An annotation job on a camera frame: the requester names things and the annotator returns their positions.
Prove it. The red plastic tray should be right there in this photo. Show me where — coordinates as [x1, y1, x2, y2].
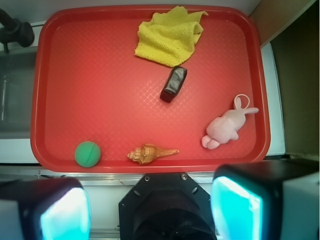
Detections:
[30, 5, 270, 174]

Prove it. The brown cardboard panel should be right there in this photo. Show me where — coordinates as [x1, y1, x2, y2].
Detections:
[249, 0, 316, 48]

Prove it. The yellow microfiber cloth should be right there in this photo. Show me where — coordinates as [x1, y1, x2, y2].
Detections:
[134, 6, 209, 68]

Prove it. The grey sink basin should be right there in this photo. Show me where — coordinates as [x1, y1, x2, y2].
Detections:
[0, 47, 38, 139]

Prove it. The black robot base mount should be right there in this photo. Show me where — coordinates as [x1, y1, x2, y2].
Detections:
[118, 173, 217, 240]

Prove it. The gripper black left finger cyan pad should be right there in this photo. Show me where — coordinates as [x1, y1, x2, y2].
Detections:
[0, 177, 91, 240]

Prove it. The dark grey faucet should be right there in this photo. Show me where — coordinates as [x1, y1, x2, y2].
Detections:
[0, 9, 35, 54]

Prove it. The black rectangular block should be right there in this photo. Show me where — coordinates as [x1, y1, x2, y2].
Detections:
[160, 66, 188, 103]

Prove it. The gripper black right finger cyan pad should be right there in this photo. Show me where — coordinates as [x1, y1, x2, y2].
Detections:
[210, 159, 320, 240]

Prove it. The pink plush bunny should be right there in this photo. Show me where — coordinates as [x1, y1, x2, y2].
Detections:
[201, 93, 259, 150]

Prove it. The orange conch seashell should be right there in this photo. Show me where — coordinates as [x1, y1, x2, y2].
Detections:
[126, 143, 180, 165]

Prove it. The metal rail strip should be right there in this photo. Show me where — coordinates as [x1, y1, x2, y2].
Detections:
[0, 166, 216, 187]

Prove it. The green foam golf ball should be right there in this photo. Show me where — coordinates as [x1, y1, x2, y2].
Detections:
[74, 141, 101, 168]

